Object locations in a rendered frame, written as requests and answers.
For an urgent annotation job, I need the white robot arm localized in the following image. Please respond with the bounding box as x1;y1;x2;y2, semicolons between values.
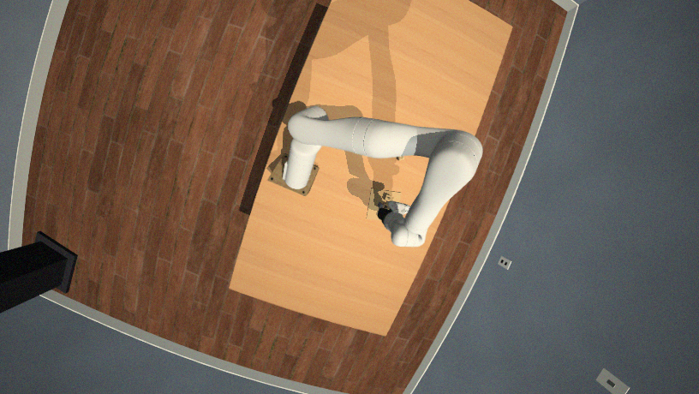
283;106;483;247

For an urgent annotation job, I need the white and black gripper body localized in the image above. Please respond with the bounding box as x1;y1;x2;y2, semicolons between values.
378;200;410;230

